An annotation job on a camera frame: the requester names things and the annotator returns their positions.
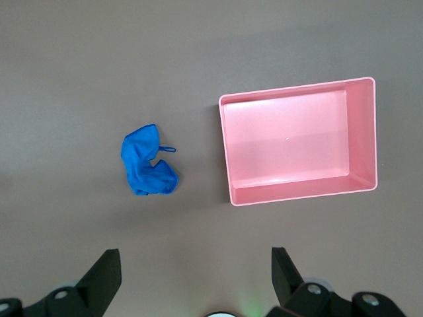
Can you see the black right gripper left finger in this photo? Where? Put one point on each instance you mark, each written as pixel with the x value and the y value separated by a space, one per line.
pixel 96 284

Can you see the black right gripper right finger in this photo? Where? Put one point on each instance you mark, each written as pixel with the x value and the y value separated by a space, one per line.
pixel 287 284

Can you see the pink plastic box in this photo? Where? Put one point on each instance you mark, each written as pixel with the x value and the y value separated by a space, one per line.
pixel 287 142

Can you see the blue microfiber cloth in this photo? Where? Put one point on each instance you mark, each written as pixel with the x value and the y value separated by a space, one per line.
pixel 145 171

